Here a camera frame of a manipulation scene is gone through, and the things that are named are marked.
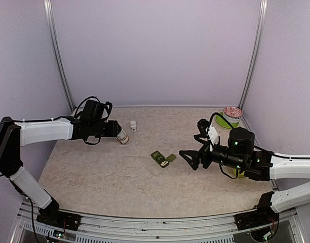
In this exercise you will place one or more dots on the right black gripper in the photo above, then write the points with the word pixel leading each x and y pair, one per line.
pixel 204 153

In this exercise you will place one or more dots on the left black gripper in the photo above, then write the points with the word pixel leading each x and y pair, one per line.
pixel 113 131

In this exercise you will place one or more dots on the orange grey-capped supplement bottle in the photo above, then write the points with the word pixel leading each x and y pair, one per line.
pixel 122 137

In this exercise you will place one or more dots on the small white pill bottle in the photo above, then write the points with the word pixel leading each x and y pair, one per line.
pixel 133 126

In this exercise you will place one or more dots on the green weekly pill organizer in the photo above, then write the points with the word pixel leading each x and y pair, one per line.
pixel 161 160

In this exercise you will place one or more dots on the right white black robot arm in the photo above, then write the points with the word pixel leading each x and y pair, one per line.
pixel 254 163

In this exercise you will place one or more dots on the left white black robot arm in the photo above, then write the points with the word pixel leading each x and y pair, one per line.
pixel 90 119

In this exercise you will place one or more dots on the red patterned white bowl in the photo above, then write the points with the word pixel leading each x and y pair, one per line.
pixel 232 114

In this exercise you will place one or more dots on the lime green bowl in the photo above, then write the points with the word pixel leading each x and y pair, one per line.
pixel 237 174

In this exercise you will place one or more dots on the front aluminium rail base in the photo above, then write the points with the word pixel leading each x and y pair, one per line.
pixel 102 228

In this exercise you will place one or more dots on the left aluminium frame post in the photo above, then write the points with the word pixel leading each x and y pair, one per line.
pixel 57 54

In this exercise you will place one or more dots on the aluminium frame post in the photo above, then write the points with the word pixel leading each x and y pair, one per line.
pixel 255 53
pixel 57 54

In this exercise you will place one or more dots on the right aluminium frame post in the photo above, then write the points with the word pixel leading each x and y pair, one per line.
pixel 255 53

